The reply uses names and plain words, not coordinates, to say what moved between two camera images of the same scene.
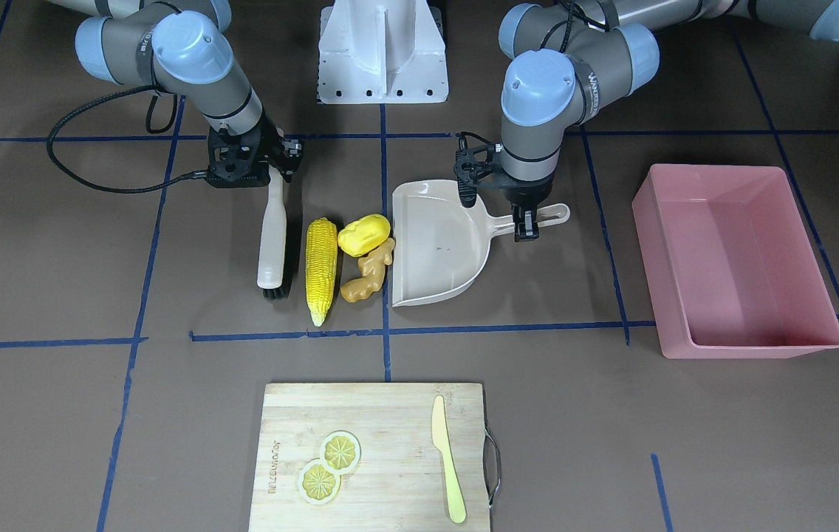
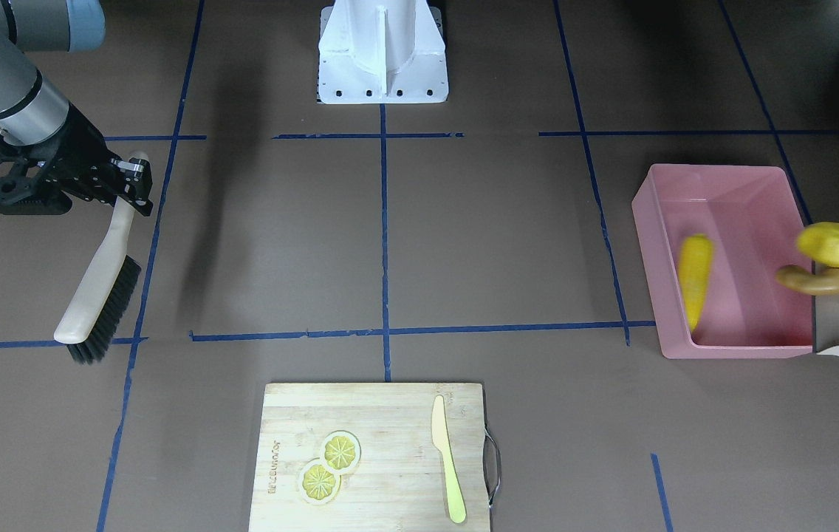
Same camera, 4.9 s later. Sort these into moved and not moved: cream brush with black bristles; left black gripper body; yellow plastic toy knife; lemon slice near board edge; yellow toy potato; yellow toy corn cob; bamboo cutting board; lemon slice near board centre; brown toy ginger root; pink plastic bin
Moved: brown toy ginger root; yellow toy potato; cream brush with black bristles; yellow toy corn cob; left black gripper body
Not moved: lemon slice near board centre; lemon slice near board edge; yellow plastic toy knife; pink plastic bin; bamboo cutting board
